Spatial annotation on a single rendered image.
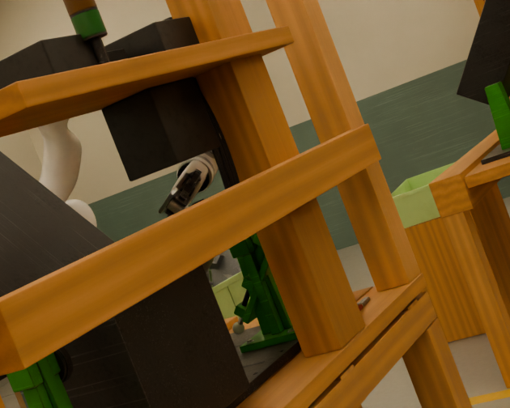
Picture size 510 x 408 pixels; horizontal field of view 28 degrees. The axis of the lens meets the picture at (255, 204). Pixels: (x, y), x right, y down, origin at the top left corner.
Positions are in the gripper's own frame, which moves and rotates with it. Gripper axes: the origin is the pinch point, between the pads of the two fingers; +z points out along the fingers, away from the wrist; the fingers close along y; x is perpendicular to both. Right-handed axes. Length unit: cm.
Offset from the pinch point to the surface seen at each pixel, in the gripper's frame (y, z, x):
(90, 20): 39, 33, -30
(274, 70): -214, -709, 28
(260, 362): -11.8, 17.2, 31.9
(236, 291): -55, -73, 32
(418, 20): -96, -686, 107
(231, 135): 23.2, 5.4, 1.3
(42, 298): 25, 85, -11
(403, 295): 3, -15, 56
